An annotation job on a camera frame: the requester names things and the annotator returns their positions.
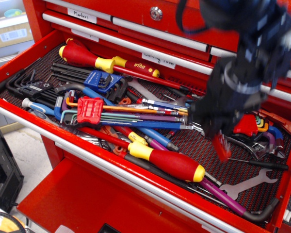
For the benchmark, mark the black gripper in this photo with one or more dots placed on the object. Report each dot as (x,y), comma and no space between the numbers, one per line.
(226,100)

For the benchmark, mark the red bit holder with bits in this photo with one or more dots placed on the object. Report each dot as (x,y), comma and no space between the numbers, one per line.
(222,147)

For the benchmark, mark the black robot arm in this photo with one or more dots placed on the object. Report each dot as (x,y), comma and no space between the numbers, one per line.
(263,56)

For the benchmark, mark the red holder coloured hex keys right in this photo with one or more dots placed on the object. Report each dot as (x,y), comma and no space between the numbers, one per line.
(249,124)

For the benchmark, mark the red holder coloured hex keys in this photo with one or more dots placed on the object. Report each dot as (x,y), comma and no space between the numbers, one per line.
(249,124)
(88,111)

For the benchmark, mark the blue holder black hex keys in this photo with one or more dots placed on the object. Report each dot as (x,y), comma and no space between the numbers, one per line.
(113,86)

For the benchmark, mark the red holder coloured hex keys left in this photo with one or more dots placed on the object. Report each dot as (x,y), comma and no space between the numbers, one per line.
(88,111)

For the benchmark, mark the chrome adjustable wrench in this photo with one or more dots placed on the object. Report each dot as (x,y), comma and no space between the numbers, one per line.
(254,148)

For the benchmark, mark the small black precision screwdriver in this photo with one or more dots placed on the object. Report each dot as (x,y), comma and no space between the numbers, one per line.
(269,165)

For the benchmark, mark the flat silver open wrench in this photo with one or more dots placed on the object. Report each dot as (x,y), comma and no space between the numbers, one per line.
(233,191)

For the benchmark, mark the orange flat wrench tool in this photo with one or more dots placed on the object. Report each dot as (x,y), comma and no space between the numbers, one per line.
(284,123)

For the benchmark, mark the large red yellow screwdriver front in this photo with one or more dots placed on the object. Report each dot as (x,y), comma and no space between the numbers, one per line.
(178,165)

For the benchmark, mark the large red yellow screwdriver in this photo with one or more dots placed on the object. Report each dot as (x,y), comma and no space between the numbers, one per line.
(178,165)
(77,54)

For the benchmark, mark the open red tool drawer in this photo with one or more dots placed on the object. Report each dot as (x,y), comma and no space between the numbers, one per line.
(143,189)

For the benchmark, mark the large purple hex key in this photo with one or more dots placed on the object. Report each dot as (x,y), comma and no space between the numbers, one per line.
(221,195)

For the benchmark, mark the white cutting tools label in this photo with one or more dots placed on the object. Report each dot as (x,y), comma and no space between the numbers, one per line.
(163,60)

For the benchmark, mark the red wiha screwdriver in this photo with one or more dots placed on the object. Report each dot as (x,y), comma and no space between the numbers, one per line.
(148,73)

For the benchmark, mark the red metal tool chest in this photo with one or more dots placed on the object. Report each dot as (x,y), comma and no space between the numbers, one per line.
(125,28)

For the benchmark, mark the silver drawer lock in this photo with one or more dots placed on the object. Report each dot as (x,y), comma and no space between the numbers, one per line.
(156,13)

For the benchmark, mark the black red mesh drawer liner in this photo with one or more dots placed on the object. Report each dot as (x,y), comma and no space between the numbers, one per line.
(90,186)

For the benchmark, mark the large red yellow screwdriver rear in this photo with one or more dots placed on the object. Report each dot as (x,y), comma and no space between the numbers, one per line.
(77,54)

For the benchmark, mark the white markers label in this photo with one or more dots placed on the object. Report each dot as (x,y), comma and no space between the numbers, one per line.
(81,15)

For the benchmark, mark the black torx key set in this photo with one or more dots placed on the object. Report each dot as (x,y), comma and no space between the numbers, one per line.
(23,86)

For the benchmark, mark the black computer case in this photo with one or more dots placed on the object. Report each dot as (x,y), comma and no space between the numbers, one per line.
(11,178)

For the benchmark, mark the orange object bottom left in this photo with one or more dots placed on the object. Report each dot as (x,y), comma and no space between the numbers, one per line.
(8,225)

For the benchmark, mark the cardboard box with label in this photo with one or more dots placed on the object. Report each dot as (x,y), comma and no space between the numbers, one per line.
(15,34)

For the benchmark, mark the blue white handle screwdriver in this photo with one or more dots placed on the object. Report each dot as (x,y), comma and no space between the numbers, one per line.
(43,108)

